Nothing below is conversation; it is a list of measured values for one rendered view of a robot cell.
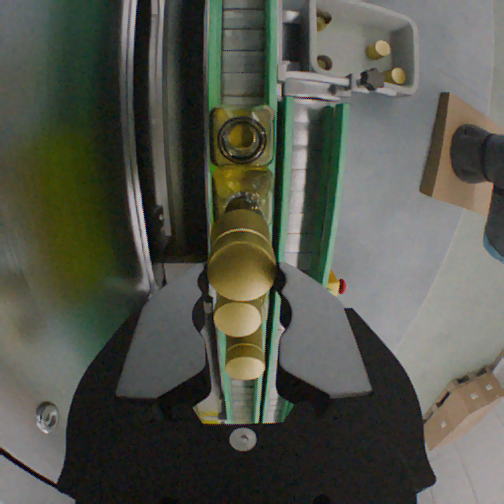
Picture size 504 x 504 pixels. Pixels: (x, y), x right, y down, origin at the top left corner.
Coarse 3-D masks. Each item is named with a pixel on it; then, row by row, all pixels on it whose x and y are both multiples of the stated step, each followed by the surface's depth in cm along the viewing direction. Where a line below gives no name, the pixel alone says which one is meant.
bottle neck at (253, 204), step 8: (240, 192) 20; (248, 192) 21; (232, 200) 19; (240, 200) 19; (248, 200) 19; (256, 200) 20; (232, 208) 17; (240, 208) 17; (248, 208) 17; (256, 208) 18
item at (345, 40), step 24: (312, 0) 29; (336, 0) 29; (312, 24) 32; (336, 24) 36; (360, 24) 36; (384, 24) 34; (408, 24) 30; (312, 48) 34; (336, 48) 39; (360, 48) 39; (408, 48) 34; (312, 72) 41; (336, 72) 36; (360, 72) 41; (408, 72) 36
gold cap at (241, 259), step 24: (240, 216) 15; (216, 240) 13; (240, 240) 12; (264, 240) 13; (216, 264) 12; (240, 264) 12; (264, 264) 12; (216, 288) 13; (240, 288) 13; (264, 288) 13
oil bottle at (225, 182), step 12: (216, 168) 24; (228, 168) 23; (240, 168) 23; (252, 168) 23; (264, 168) 23; (216, 180) 21; (228, 180) 21; (240, 180) 21; (252, 180) 21; (264, 180) 21; (216, 192) 21; (228, 192) 21; (252, 192) 21; (264, 192) 21; (216, 204) 22; (264, 204) 21; (216, 216) 22; (264, 216) 22
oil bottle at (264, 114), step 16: (224, 112) 18; (240, 112) 18; (256, 112) 18; (272, 112) 19; (240, 128) 21; (272, 128) 19; (240, 144) 21; (272, 144) 20; (224, 160) 20; (256, 160) 20; (272, 160) 21
